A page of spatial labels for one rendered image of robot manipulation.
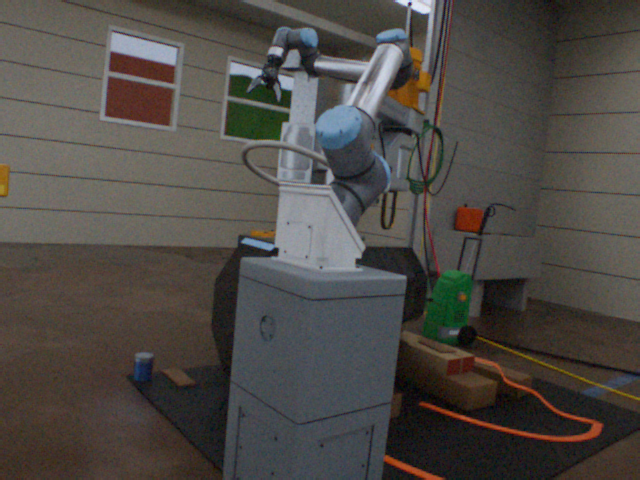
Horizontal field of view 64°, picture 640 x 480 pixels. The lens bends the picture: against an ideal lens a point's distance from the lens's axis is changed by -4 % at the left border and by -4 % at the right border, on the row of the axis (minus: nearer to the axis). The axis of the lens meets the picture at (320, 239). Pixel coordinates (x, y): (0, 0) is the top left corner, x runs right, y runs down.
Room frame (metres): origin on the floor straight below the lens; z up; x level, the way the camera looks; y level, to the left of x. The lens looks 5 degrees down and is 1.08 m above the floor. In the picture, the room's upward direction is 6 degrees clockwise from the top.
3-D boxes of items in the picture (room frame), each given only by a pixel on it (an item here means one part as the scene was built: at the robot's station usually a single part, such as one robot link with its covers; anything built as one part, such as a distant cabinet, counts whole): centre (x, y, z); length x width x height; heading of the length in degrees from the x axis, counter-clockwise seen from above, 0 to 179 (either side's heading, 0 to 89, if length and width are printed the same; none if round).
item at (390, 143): (3.35, -0.33, 1.30); 0.74 x 0.23 x 0.49; 153
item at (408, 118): (3.32, -0.30, 1.62); 0.96 x 0.25 x 0.17; 153
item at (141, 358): (2.73, 0.87, 0.08); 0.10 x 0.10 x 0.13
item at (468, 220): (6.00, -1.68, 1.00); 0.50 x 0.22 x 0.33; 130
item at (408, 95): (3.59, -0.45, 1.90); 0.31 x 0.28 x 0.40; 63
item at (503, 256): (5.92, -1.91, 0.43); 1.30 x 0.62 x 0.86; 130
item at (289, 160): (3.74, -0.01, 1.36); 0.74 x 0.34 x 0.25; 71
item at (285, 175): (3.81, 0.18, 1.36); 0.35 x 0.35 x 0.41
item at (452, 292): (4.28, -1.11, 0.43); 0.35 x 0.35 x 0.87; 24
